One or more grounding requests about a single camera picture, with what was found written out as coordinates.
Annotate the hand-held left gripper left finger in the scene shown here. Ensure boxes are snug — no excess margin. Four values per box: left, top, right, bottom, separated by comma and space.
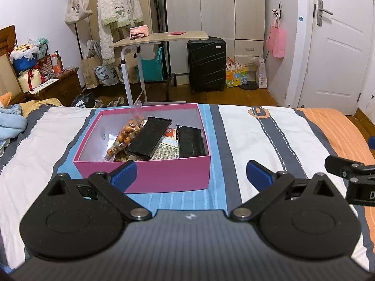
47, 160, 153, 221

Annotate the metal door handle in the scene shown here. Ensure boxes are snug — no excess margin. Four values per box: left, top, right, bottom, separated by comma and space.
316, 0, 334, 26

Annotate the teal shopping bag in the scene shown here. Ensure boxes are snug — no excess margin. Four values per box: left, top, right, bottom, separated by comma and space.
141, 47, 165, 82

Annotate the light blue cloth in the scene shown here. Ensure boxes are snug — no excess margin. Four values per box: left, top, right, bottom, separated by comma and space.
0, 104, 29, 141

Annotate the black coat rack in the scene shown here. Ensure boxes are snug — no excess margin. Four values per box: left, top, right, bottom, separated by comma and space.
70, 0, 85, 63

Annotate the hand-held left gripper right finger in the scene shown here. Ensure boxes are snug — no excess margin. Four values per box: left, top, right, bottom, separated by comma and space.
230, 160, 336, 222

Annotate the yellow pillow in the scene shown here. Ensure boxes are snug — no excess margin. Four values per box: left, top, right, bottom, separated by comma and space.
22, 100, 63, 118

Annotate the wooden rolling side table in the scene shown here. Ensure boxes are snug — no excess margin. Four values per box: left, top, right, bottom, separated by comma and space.
109, 31, 209, 106

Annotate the wooden headboard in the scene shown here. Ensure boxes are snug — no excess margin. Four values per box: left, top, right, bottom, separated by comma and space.
0, 25, 24, 104

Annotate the noodle package with red label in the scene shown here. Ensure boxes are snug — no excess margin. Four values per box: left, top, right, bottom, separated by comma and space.
151, 127, 180, 160

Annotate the white gift bag red ribbon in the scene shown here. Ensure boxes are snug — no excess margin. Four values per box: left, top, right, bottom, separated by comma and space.
18, 69, 45, 93

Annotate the pink cardboard box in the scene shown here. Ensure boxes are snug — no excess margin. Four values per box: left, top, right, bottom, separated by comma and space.
73, 103, 211, 194

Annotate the pink hanging bag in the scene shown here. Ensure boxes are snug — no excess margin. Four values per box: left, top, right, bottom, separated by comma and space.
265, 15, 286, 58

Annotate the brown paper bag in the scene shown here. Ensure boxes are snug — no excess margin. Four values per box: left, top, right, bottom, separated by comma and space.
81, 39, 103, 89
116, 55, 139, 84

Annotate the orange drink bottle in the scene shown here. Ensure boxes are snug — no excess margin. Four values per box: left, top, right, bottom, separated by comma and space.
52, 53, 63, 75

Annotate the black snack packet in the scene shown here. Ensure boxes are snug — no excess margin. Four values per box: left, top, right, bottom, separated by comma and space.
176, 125, 206, 159
126, 116, 173, 160

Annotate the small clear nut bag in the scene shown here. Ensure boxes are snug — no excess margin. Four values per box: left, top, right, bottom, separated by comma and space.
105, 107, 146, 161

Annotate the white door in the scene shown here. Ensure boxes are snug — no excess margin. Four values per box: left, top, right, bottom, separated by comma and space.
299, 0, 375, 115

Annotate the black bag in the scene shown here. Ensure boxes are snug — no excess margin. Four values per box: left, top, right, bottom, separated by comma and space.
70, 92, 96, 107

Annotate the blue flower bouquet box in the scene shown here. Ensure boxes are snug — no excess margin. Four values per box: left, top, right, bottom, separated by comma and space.
10, 38, 41, 74

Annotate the cream tote bag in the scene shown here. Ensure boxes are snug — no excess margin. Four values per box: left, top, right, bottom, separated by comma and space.
64, 0, 94, 25

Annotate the black suitcase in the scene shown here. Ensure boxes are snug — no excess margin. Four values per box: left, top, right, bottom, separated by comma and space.
187, 38, 227, 92

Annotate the white fluffy cardigan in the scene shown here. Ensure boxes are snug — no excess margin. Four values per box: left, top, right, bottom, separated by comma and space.
97, 0, 144, 65

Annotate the white wardrobe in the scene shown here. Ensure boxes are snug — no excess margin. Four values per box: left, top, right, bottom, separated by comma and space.
164, 0, 266, 65

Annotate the pink tissue pack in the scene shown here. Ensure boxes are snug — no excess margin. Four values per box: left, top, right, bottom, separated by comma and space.
129, 26, 150, 37

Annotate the red box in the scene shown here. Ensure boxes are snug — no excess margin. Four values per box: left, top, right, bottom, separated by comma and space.
37, 55, 55, 75

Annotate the white and teal plastic bag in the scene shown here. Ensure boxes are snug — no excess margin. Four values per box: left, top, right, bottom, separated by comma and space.
94, 63, 119, 86

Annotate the wooden nightstand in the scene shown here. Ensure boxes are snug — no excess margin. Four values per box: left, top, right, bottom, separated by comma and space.
23, 67, 81, 106

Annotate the colourful gift bag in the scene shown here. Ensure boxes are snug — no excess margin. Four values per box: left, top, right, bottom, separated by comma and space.
225, 58, 248, 88

